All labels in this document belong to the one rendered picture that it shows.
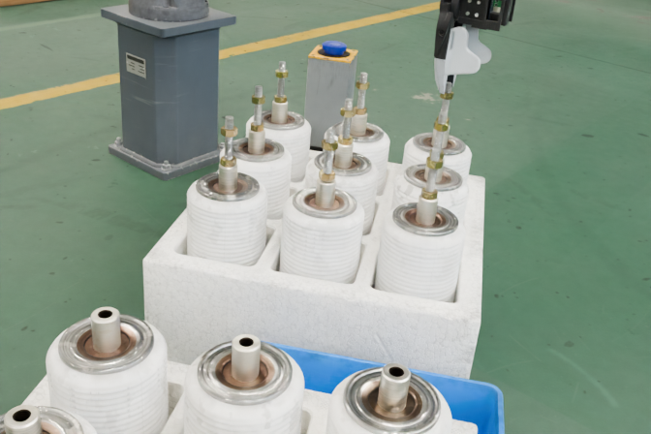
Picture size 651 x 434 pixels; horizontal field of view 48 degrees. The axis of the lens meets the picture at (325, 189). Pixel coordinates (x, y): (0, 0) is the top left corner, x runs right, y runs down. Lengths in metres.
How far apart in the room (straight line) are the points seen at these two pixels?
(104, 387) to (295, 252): 0.32
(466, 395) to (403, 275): 0.15
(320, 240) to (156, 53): 0.69
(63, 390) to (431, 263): 0.41
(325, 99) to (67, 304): 0.51
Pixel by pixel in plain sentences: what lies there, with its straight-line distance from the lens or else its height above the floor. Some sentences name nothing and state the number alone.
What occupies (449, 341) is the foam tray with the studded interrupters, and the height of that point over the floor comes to 0.15.
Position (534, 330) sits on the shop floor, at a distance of 1.16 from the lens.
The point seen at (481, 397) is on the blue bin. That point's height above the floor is 0.10.
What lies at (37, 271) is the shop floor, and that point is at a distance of 1.22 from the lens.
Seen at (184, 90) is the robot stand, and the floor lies 0.17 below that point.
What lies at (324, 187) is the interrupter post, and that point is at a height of 0.28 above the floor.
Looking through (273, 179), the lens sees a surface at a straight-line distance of 0.96.
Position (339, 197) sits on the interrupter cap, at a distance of 0.88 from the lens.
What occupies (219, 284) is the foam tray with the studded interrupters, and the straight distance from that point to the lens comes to 0.86.
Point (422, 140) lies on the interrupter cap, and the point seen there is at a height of 0.25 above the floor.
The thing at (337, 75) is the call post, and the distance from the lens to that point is 1.20.
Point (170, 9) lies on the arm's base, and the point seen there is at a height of 0.32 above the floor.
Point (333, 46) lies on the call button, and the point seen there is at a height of 0.33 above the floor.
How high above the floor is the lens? 0.65
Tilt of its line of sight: 26 degrees down
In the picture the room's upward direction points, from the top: 5 degrees clockwise
